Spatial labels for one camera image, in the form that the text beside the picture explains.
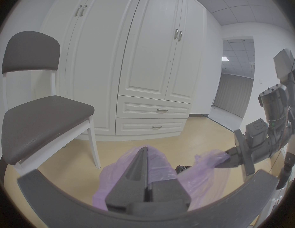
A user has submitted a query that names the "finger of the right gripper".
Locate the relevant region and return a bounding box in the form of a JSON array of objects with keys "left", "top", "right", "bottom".
[
  {"left": 214, "top": 156, "right": 244, "bottom": 169},
  {"left": 225, "top": 147, "right": 239, "bottom": 157}
]

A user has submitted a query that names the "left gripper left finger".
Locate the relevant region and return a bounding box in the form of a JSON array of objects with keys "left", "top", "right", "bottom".
[{"left": 105, "top": 147, "right": 148, "bottom": 211}]

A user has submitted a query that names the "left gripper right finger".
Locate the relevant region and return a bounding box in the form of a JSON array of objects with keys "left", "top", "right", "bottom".
[{"left": 146, "top": 148, "right": 192, "bottom": 213}]

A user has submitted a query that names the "purple plastic bag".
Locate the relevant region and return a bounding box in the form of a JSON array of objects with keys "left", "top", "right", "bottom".
[{"left": 92, "top": 144, "right": 231, "bottom": 211}]

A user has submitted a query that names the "black plastic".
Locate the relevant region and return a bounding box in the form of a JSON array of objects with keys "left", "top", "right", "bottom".
[{"left": 175, "top": 165, "right": 193, "bottom": 174}]

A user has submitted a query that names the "grey curtain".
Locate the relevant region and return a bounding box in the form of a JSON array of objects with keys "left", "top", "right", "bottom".
[{"left": 214, "top": 73, "right": 254, "bottom": 118}]

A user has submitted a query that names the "grey and white chair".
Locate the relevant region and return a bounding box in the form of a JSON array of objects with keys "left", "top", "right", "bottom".
[{"left": 1, "top": 31, "right": 102, "bottom": 177}]

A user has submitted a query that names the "white wardrobe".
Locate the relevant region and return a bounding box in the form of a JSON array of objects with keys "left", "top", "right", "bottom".
[{"left": 39, "top": 0, "right": 208, "bottom": 142}]

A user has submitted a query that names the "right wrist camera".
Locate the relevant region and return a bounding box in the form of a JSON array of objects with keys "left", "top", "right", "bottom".
[{"left": 245, "top": 118, "right": 269, "bottom": 149}]

